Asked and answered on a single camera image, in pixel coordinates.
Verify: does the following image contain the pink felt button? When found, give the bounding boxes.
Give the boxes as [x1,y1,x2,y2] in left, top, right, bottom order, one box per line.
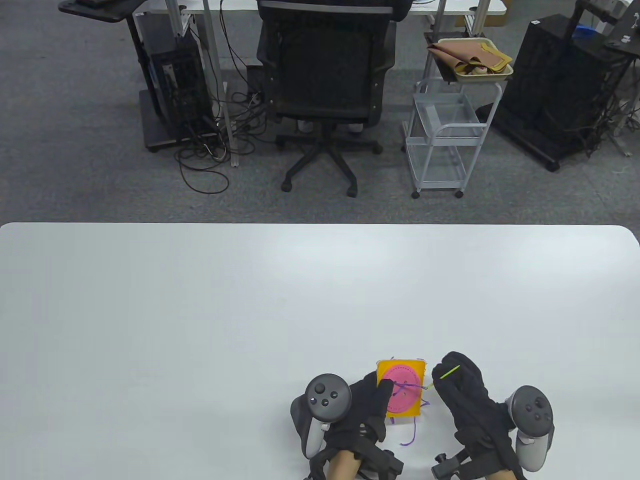
[386,365,425,415]

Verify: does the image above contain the black computer tower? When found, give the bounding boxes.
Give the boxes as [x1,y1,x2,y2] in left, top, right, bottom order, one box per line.
[134,12,217,153]

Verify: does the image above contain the white wire utility cart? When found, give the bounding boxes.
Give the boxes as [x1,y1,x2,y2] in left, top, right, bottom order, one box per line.
[402,77,503,200]

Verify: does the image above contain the grey right hand controller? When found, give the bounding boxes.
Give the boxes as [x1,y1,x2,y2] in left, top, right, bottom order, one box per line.
[505,385,555,473]

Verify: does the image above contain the purple thread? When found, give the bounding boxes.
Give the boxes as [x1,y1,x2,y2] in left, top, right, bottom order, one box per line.
[390,380,432,447]

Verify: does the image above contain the person's right hand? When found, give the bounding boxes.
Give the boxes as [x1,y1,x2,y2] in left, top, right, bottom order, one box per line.
[431,351,517,460]

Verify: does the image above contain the beige plastic tray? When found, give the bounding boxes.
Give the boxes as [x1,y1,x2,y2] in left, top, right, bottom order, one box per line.
[437,37,515,84]

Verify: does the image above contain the grey left hand controller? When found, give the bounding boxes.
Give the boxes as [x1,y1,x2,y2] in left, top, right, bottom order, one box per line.
[291,373,353,459]

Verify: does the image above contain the person's left forearm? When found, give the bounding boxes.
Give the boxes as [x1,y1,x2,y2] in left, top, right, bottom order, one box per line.
[327,450,364,480]

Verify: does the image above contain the black equipment cart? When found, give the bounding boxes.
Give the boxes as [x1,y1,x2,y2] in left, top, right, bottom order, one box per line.
[477,0,640,172]

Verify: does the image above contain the white desk with aluminium legs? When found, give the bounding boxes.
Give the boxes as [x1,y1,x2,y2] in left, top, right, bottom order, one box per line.
[135,0,508,167]

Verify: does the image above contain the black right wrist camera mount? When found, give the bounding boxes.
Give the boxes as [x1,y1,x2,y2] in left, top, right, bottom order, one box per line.
[431,447,527,480]

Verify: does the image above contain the grey hand controller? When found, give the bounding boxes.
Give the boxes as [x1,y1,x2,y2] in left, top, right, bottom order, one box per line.
[291,373,353,459]
[505,385,555,473]

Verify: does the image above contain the yellow felt square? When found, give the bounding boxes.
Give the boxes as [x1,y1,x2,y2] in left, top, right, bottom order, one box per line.
[376,358,427,419]

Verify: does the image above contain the cardboard box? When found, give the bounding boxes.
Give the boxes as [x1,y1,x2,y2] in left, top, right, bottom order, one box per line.
[465,0,514,29]

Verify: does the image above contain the black side stand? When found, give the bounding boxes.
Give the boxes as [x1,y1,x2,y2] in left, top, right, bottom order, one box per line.
[57,0,147,24]

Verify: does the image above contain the brown cloth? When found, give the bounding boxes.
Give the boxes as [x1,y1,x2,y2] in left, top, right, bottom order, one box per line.
[426,40,513,76]

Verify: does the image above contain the person's left hand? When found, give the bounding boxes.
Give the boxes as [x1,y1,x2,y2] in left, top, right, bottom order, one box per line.
[324,372,397,453]

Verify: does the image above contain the black office chair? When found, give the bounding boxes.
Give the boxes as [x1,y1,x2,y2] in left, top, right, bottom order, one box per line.
[255,0,397,198]

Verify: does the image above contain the tangled black floor cables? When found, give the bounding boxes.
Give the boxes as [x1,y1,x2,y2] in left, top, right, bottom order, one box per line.
[174,30,271,195]

